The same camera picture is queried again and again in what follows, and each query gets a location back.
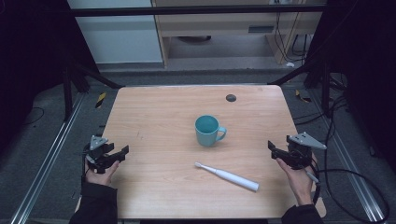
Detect black curtain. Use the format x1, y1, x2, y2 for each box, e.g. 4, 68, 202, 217
306, 0, 396, 172
0, 0, 101, 150

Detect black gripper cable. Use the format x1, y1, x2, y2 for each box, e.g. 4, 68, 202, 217
80, 148, 92, 185
304, 118, 390, 224

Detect aluminium floor rail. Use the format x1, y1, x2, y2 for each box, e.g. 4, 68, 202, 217
8, 92, 88, 224
309, 89, 388, 224

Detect person's right hand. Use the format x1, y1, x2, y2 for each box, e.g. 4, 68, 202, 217
275, 153, 319, 207

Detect black hanging cables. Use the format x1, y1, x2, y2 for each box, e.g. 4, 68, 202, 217
272, 0, 314, 63

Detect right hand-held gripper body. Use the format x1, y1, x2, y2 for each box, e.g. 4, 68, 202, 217
285, 131, 328, 171

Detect person's left hand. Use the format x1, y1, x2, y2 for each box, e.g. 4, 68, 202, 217
84, 160, 120, 188

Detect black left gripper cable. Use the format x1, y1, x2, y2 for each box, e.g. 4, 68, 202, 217
80, 148, 92, 185

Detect black metal stand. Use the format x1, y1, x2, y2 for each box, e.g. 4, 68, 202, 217
266, 55, 349, 119
61, 57, 126, 123

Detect black horizontal frame bar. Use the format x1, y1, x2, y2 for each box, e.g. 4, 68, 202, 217
69, 5, 327, 18

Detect teal mug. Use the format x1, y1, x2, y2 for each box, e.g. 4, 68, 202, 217
194, 114, 228, 148

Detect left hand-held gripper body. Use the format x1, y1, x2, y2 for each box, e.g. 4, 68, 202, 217
83, 134, 116, 175

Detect white cabinet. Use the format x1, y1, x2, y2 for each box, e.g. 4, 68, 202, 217
66, 0, 164, 65

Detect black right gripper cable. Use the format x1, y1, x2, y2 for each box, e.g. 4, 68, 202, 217
304, 118, 390, 224

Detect white electric toothbrush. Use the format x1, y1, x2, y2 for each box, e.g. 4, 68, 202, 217
194, 161, 261, 193

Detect yellow black floor tape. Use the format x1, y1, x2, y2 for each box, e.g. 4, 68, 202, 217
94, 91, 107, 109
294, 89, 312, 104

